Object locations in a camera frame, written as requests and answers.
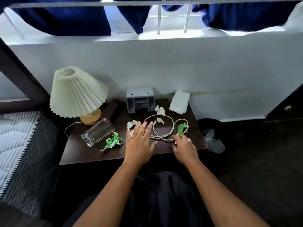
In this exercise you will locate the dark wooden bedside table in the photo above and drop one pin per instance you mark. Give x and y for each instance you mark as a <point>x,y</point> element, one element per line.
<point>82,153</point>

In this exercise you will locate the person's left hand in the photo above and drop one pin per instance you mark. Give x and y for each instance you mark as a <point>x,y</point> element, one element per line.
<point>138,146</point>

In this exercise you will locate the green white paper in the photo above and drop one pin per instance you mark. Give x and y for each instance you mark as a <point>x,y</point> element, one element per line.
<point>113,140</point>
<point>182,128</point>

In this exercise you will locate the clear drinking glass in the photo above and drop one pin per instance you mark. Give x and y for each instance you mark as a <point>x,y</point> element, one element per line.
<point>97,133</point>

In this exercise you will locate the dark wooden bed frame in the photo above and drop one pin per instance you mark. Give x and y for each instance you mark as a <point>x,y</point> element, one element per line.
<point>19,80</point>

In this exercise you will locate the grey tissue box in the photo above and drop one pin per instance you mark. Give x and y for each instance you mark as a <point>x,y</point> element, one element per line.
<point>139,93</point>

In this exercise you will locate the small white scrap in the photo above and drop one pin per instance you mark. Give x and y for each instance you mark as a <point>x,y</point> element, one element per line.
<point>287,107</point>

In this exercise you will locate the striped mattress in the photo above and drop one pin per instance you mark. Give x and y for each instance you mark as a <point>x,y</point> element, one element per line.
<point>14,139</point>

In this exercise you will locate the clear plastic bag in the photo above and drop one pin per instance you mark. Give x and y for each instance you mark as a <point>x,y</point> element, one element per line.
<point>215,145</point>

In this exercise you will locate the white window railing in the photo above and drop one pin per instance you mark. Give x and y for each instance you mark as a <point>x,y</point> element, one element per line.
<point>159,18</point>

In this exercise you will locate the person's left forearm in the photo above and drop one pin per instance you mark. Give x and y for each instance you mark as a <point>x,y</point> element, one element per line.
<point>113,196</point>

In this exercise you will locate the cream pleated table lamp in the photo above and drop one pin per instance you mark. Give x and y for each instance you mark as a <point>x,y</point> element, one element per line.
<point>75,92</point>

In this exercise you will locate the person's dark trousers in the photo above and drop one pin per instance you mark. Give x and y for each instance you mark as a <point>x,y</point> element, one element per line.
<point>161,198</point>

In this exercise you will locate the white paper scrap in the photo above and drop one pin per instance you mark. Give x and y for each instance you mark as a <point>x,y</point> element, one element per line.
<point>159,120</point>
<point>131,124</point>
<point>161,111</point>

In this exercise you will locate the grey blanket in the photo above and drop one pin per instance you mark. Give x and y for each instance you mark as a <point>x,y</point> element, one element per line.
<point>14,217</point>

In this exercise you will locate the dark maroon case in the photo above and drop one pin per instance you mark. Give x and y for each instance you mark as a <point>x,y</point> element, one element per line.
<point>111,109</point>

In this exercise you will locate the person's right hand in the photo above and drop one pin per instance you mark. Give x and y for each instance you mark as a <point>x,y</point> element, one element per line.
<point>185,151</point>

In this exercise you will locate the white tissue stack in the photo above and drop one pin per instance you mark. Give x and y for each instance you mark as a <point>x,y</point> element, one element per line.
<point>180,101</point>

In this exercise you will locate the blue curtain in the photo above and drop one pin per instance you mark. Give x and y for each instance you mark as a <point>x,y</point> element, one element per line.
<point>137,14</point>
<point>71,18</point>
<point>236,16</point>

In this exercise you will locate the person's right forearm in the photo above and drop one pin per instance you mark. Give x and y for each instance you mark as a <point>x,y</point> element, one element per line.
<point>217,196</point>

